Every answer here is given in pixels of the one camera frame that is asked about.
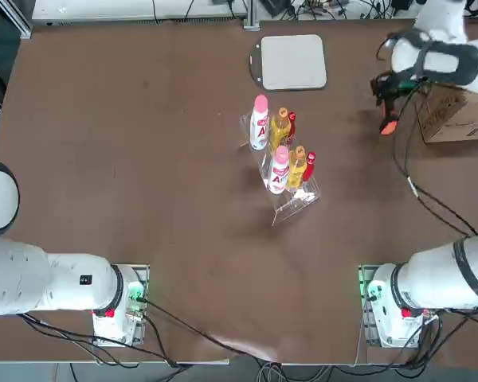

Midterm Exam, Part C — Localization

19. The black base cable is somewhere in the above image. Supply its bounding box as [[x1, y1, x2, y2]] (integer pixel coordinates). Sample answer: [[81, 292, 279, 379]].
[[141, 296, 283, 365]]

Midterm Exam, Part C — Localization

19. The white bottle pink cap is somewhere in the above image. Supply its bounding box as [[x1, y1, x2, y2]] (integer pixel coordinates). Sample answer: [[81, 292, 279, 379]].
[[249, 94, 272, 151], [267, 145, 292, 195]]

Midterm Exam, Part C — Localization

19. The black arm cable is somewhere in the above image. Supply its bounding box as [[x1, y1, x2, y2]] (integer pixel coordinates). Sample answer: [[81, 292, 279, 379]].
[[391, 89, 478, 238]]

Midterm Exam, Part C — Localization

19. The white flat digital scale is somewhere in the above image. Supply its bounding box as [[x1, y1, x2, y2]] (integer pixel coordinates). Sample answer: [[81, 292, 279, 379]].
[[248, 33, 329, 93]]

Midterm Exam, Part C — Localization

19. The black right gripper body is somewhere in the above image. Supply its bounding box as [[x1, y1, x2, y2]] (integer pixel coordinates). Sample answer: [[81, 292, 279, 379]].
[[371, 72, 418, 107]]

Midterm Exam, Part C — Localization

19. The clear acrylic tiered shelf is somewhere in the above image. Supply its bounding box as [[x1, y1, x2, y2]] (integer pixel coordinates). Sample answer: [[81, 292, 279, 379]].
[[238, 111, 322, 228]]

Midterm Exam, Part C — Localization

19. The red drink bottle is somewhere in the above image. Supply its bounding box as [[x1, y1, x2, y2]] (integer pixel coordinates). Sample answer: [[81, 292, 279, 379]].
[[300, 151, 318, 185], [284, 111, 298, 144]]

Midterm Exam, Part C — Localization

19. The aluminium frame rail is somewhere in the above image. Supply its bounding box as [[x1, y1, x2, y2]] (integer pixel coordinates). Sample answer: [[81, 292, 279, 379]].
[[0, 0, 33, 41]]

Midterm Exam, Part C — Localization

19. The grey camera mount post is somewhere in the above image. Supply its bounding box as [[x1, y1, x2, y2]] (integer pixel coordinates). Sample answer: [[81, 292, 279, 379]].
[[242, 0, 261, 30]]

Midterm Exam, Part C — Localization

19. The brown cardboard box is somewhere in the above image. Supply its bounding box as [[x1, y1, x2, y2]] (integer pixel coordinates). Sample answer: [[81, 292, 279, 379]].
[[416, 81, 478, 145]]

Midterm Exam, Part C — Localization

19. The white panel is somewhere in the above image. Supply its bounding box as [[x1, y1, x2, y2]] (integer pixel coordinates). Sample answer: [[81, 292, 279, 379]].
[[30, 0, 249, 21]]

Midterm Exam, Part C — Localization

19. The yellow drink bottle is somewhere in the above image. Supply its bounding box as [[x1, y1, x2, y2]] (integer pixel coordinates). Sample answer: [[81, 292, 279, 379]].
[[269, 107, 292, 149], [286, 146, 308, 190]]

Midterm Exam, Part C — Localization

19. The orange black barcode scanner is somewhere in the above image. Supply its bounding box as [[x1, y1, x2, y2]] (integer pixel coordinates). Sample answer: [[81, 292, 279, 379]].
[[378, 94, 402, 137]]

